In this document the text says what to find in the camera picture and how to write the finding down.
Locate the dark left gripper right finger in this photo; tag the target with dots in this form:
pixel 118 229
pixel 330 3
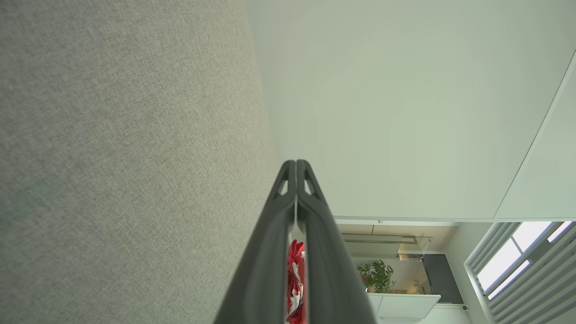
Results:
pixel 337 288

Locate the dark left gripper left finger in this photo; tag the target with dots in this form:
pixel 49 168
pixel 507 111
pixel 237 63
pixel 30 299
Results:
pixel 256 288

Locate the red white basketball jersey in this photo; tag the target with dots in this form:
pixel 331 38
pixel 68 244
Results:
pixel 296 279

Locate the green potted plant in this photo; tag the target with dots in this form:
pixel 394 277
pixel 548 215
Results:
pixel 378 276

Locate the white cabinet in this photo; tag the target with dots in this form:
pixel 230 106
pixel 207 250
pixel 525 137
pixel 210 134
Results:
pixel 405 305

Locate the glass partition panel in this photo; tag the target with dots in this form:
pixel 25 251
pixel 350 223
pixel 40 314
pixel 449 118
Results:
pixel 414 249

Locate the dark grey door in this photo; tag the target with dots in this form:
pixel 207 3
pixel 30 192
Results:
pixel 443 279

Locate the window with grey blinds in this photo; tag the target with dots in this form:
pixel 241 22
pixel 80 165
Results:
pixel 531 279

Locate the red and white striped garment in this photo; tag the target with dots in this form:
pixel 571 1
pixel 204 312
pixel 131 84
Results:
pixel 112 157

